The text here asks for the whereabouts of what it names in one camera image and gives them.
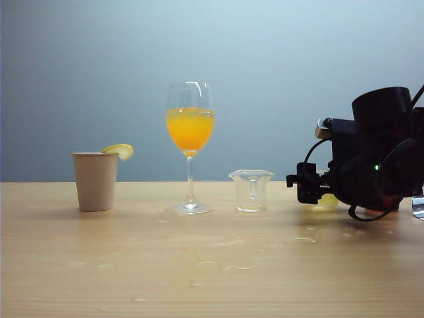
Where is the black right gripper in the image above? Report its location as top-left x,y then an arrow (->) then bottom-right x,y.
286,118 -> 385,209

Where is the wooden-handled glass measuring cup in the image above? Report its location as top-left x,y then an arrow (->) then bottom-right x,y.
306,168 -> 341,212

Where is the clear glass measuring cup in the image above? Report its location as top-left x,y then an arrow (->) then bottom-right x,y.
228,169 -> 276,213

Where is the amber glass measuring cup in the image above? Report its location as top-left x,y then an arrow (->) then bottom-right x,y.
364,194 -> 400,213

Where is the wine glass with orange juice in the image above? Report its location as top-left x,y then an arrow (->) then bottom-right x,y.
165,80 -> 216,216

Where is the beige paper cup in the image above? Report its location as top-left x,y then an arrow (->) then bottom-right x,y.
72,152 -> 119,213

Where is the clear spilled liquid puddle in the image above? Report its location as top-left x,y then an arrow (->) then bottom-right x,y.
195,238 -> 266,271

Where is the silver metal object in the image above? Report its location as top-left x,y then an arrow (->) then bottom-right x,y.
411,194 -> 424,222

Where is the yellow lemon slice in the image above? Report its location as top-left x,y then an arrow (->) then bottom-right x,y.
101,143 -> 134,162

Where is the black camera cable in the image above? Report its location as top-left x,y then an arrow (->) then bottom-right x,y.
303,138 -> 332,166

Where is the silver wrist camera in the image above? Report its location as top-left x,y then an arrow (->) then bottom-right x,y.
314,117 -> 333,139

